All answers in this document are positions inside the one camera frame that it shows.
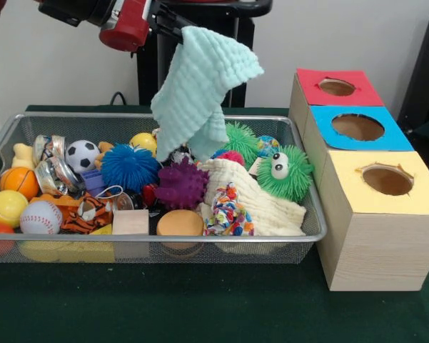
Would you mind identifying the black standing panel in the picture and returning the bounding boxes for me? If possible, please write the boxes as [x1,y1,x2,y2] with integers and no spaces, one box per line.
[398,6,429,126]

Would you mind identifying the black and white soccer ball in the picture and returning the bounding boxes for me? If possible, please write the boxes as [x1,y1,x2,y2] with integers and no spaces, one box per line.
[64,139,101,174]

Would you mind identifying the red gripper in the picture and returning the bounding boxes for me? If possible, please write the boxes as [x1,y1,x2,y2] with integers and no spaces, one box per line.
[99,0,185,52]

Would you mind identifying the purple spiky rubber toy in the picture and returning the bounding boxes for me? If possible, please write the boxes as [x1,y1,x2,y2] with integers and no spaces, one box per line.
[153,156,211,211]

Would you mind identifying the white baseball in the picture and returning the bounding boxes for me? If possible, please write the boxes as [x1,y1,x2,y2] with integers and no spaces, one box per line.
[20,199,64,235]

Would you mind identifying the yellow tennis ball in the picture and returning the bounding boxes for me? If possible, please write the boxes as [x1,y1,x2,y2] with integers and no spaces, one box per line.
[0,189,29,229]

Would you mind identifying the mint green waffle cloth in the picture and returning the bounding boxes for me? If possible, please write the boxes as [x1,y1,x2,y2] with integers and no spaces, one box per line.
[150,25,265,164]

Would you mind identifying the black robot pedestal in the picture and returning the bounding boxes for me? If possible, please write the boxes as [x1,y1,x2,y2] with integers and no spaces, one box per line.
[135,0,274,108]

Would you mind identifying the cream waffle cloth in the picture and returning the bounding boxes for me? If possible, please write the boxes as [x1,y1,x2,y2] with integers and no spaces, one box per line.
[196,159,307,237]

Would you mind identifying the shiny clear snack packet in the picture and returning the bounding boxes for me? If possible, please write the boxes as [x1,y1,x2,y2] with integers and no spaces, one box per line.
[34,156,81,196]

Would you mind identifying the wooden three-hole sorting box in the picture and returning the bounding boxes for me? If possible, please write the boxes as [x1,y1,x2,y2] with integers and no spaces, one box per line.
[288,67,429,292]

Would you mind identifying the multicolour print fabric bundle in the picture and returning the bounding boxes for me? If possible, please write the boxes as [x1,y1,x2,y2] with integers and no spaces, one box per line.
[203,182,256,237]

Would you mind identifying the orange basketball toy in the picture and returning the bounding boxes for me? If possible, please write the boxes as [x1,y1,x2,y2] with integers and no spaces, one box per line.
[0,166,40,201]

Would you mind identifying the blue puffer ball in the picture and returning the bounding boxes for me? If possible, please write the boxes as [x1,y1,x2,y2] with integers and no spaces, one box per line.
[100,144,161,194]

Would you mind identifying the shallow wire mesh bin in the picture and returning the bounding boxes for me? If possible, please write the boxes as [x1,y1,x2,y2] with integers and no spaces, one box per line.
[0,111,328,265]

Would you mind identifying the green puffer toy with eyes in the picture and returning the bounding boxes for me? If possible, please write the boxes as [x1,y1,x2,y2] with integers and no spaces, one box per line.
[256,144,315,204]

